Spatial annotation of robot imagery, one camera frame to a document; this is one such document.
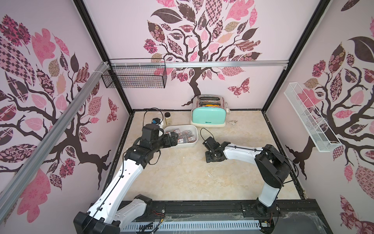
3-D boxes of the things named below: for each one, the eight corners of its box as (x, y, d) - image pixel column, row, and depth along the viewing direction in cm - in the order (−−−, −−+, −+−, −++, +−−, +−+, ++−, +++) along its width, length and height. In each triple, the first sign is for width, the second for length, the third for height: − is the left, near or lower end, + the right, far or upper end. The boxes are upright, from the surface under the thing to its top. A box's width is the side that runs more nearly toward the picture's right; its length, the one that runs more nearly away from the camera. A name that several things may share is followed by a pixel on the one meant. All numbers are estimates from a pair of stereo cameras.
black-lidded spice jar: (166, 125, 113) (164, 117, 106) (166, 120, 116) (165, 112, 109) (171, 125, 113) (170, 117, 106) (172, 120, 116) (170, 112, 109)
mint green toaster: (191, 127, 111) (191, 112, 98) (191, 110, 123) (191, 94, 110) (223, 127, 111) (227, 112, 98) (220, 110, 123) (223, 94, 110)
